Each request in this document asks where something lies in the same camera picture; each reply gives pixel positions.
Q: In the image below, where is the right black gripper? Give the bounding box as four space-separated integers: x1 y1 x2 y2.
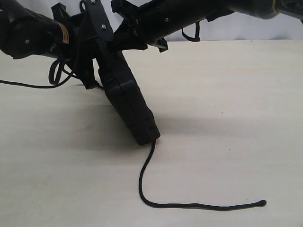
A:
111 0 206 52

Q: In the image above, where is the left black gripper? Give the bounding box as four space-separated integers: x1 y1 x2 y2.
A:
51 2 104 90

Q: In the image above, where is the black braided rope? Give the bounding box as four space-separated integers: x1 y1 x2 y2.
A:
0 59 267 211

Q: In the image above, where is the black plastic carry case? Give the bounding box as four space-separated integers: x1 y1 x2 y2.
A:
96 39 160 146

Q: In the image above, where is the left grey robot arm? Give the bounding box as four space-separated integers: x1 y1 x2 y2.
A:
0 0 103 89

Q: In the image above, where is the white backdrop curtain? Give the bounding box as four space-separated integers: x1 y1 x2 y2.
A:
18 0 303 42

